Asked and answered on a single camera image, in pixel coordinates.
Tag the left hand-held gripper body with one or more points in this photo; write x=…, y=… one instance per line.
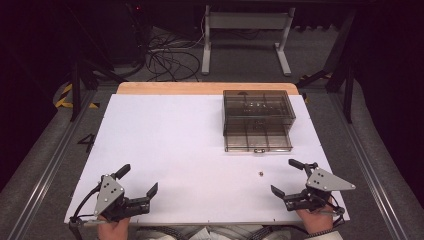
x=111, y=196

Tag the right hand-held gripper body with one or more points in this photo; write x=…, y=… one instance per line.
x=321, y=185

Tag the smoky transparent divided drawer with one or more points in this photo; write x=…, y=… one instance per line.
x=257, y=140

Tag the smoky transparent drawer box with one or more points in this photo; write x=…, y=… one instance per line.
x=259, y=108

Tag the person's left hand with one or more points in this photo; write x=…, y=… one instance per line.
x=113, y=230

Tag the person's right hand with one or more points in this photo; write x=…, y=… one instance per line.
x=315, y=221

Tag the white table board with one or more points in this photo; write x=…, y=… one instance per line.
x=173, y=150

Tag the black tape floor number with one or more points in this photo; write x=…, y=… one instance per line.
x=87, y=141

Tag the person's white right sleeve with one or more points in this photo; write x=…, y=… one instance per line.
x=330, y=236

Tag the black metal stand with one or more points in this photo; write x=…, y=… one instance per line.
x=77, y=90
x=346, y=80

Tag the yellow black hazard tape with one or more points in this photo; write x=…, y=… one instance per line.
x=63, y=96

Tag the aluminium floor rail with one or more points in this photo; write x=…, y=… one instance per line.
x=50, y=166
x=366, y=166

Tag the white metal desk frame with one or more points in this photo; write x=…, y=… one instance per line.
x=245, y=21

